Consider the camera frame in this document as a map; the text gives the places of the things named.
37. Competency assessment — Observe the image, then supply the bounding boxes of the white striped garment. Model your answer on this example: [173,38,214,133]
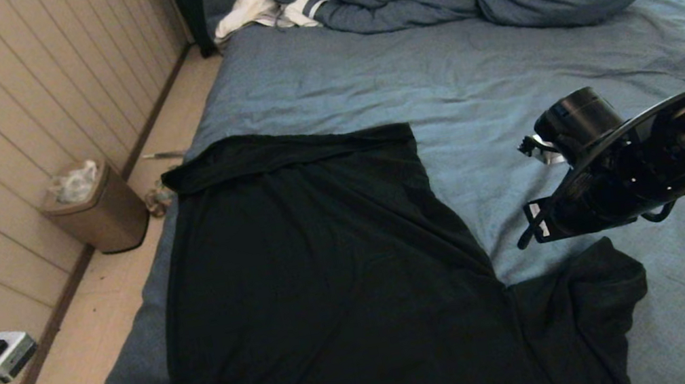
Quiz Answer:
[208,0,331,43]

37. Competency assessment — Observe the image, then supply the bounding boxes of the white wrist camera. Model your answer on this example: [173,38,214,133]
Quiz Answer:
[0,327,43,384]
[516,130,567,170]

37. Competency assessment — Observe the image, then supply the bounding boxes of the black bedside furniture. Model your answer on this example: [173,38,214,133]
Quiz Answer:
[169,0,219,60]

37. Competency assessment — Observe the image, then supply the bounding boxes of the blue bed sheet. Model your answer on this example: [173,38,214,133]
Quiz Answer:
[46,0,685,384]

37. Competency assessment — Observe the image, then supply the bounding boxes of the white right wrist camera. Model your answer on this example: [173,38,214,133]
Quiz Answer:
[516,130,567,170]

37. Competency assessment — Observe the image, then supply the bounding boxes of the bronze trash bin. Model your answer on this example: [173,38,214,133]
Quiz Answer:
[35,152,154,265]

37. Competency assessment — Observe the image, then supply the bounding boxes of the black printed t-shirt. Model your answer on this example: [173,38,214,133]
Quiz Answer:
[13,75,664,384]

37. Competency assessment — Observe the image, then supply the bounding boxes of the green patterned slippers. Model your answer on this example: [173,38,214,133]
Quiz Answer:
[143,181,177,220]

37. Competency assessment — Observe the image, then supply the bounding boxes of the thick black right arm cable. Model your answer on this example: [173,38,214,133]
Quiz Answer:
[496,83,685,251]

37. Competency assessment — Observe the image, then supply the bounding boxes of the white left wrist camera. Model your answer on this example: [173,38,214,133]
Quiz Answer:
[0,327,43,384]

